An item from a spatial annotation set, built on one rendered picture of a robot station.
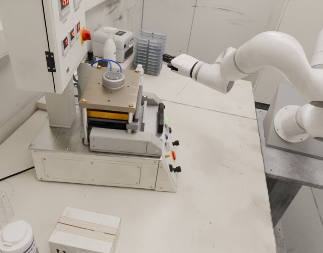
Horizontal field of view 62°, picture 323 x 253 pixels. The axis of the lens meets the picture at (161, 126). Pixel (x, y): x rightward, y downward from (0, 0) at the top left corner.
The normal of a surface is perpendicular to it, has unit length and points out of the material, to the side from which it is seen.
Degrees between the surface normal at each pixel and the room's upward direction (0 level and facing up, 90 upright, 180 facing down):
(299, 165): 0
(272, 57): 104
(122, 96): 0
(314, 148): 46
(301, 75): 97
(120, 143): 90
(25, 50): 90
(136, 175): 90
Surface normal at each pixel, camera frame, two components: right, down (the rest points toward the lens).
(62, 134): 0.11, -0.79
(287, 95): -0.09, -0.14
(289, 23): -0.20, 0.57
